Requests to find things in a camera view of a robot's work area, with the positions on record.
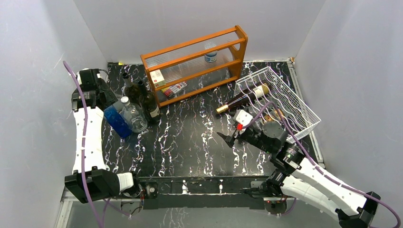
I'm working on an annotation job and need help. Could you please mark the small blue labelled jar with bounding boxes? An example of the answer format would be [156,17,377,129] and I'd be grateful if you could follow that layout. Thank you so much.
[204,42,218,63]

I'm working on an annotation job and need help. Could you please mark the clear round glass bottle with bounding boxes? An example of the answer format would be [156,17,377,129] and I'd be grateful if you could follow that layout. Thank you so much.
[120,96,148,133]

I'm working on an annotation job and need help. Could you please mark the orange wooden shelf rack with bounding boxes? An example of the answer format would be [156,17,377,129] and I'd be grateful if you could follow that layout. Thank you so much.
[140,25,248,107]

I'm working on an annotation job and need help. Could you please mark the white wire wine rack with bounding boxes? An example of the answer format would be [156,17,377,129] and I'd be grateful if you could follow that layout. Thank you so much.
[233,67,321,140]

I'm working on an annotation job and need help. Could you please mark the dark green wine bottle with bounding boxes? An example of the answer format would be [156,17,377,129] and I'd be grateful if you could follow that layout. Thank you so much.
[137,80,161,123]

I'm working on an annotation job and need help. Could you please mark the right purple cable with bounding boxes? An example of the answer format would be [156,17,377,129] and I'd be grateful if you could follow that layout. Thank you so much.
[242,101,403,228]

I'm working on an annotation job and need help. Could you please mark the black metal base rail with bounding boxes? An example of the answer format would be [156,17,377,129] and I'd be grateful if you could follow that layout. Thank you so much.
[61,176,344,211]

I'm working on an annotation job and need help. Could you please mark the marker pen pack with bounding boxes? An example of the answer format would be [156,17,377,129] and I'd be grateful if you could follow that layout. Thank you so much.
[162,82,188,98]

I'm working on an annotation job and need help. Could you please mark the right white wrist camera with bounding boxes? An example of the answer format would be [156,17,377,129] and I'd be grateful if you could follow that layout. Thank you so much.
[233,110,253,132]

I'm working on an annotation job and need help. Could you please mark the white red small box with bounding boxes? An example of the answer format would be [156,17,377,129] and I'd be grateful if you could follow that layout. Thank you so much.
[150,69,166,88]

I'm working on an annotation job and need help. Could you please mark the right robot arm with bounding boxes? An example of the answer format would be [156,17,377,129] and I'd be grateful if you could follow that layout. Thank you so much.
[218,122,380,228]

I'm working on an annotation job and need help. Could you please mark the blue square glass bottle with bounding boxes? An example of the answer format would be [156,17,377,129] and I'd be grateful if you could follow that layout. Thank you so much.
[103,101,132,138]

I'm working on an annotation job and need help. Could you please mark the gold capped dark bottle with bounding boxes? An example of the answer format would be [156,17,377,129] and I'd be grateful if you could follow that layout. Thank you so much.
[216,83,272,114]

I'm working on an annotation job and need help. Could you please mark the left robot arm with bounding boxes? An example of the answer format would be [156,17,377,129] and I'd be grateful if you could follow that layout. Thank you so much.
[65,69,142,203]

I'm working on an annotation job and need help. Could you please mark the brown wine bottle silver cap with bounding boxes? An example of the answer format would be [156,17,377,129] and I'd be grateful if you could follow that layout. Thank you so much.
[122,72,140,105]

